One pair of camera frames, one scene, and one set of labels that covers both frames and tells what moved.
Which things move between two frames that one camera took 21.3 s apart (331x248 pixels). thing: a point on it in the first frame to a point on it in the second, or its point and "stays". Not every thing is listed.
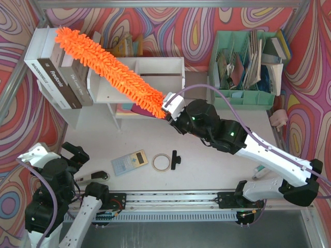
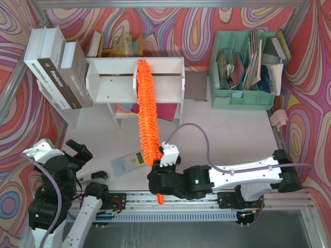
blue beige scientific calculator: [129, 161] stays
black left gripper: [75, 155] stays
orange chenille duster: [114, 71] to [151, 134]
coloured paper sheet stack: [133, 109] stays
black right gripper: [177, 123] to [156, 181]
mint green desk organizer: [236, 76] stays
